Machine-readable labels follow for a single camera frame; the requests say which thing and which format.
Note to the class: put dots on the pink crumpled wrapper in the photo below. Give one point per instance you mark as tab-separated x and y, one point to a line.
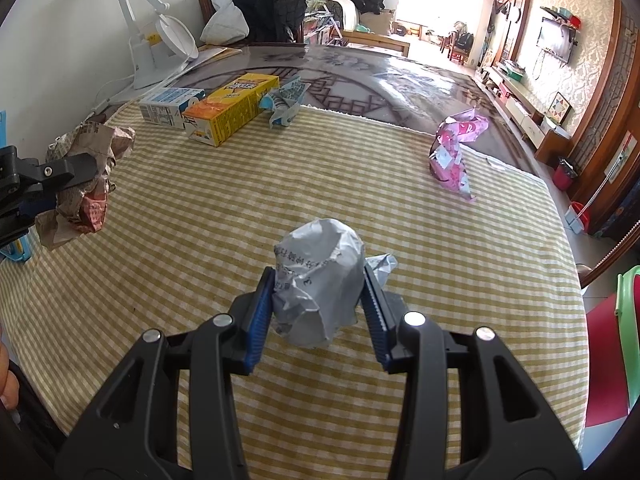
452	155

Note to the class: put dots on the white desk lamp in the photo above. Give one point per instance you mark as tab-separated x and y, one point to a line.
145	60

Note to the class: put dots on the grey plastic bag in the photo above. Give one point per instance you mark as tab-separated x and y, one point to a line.
320	270

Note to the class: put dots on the wooden sofa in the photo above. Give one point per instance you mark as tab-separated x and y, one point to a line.
380	40

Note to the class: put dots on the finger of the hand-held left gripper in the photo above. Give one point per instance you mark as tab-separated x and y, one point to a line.
35	207
55	170

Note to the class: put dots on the yellow cardboard box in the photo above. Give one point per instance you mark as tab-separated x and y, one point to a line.
225	115

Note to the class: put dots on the blue and white carton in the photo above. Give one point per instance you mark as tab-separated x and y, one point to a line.
165	105

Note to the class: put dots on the brown paper bag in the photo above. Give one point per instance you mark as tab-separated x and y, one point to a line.
85	135

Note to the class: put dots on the wall shelf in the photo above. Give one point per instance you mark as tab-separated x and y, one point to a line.
562	16

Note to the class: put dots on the wall television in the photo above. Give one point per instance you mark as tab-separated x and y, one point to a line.
555	42

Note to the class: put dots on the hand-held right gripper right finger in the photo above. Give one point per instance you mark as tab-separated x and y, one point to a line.
375	320

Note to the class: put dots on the blue mop bucket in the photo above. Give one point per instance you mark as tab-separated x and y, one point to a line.
577	217

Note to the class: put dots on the blue grey crumpled wrapper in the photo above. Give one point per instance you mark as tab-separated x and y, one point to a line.
285	97

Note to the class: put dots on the pile of black clothing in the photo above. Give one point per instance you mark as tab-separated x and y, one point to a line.
270	5

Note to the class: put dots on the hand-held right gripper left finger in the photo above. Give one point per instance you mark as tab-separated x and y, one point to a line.
257	320

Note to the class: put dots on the yellow checked tablecloth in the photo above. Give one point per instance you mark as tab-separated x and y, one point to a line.
300	185

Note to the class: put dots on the red bin with green rim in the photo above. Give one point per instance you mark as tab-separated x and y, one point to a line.
605	360

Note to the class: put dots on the small red waste bin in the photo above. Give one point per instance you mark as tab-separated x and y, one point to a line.
564	175

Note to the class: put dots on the plain wooden chair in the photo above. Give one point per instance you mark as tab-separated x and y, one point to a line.
204	5

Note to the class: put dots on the patchwork framed picture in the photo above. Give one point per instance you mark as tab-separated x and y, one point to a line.
559	109

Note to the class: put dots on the low television cabinet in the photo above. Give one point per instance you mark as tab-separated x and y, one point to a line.
520	105

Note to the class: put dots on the white bag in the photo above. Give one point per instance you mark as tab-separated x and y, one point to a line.
225	22

